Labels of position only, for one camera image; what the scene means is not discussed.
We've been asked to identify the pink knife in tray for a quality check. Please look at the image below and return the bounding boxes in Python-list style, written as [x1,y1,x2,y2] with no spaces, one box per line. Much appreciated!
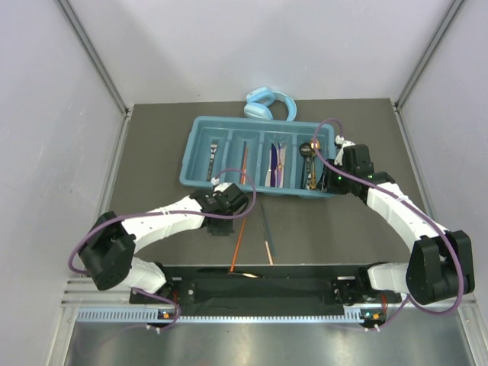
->
[265,146,275,187]

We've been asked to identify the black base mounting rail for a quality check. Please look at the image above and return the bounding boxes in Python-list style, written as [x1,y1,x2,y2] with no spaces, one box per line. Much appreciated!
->
[130,265,382,316]

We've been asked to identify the silver grey knife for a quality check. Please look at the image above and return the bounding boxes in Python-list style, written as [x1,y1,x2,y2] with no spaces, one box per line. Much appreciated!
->
[196,268,265,279]

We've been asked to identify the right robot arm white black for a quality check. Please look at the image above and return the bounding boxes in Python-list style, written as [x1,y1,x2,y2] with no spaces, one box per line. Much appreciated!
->
[323,136,475,305]

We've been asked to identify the light blue headphones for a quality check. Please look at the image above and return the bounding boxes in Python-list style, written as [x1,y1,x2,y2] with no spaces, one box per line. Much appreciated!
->
[244,87,297,121]

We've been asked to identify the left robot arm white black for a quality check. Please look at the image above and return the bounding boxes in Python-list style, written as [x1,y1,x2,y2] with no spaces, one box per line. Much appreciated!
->
[75,183,249,303]

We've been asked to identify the blue plastic cutlery tray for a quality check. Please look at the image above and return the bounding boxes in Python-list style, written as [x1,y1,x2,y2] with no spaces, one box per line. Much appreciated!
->
[179,116,336,198]

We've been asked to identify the beige chopstick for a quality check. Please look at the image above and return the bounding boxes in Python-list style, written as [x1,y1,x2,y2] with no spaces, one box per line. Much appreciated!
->
[264,240,274,265]

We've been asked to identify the dark blue utensil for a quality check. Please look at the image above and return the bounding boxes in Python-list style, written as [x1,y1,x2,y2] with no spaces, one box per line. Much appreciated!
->
[270,143,281,188]

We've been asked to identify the slotted cable duct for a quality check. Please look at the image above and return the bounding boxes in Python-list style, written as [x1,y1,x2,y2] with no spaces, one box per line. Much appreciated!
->
[75,307,386,325]

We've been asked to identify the orange chopstick long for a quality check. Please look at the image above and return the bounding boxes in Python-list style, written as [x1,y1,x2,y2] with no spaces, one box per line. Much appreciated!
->
[239,146,249,185]

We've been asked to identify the gold spoon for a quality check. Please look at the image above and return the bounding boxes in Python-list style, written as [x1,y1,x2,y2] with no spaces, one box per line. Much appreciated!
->
[309,139,320,190]

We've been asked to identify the patterned fork in tray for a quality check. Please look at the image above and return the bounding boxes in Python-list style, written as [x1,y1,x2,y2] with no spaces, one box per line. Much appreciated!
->
[206,140,219,181]

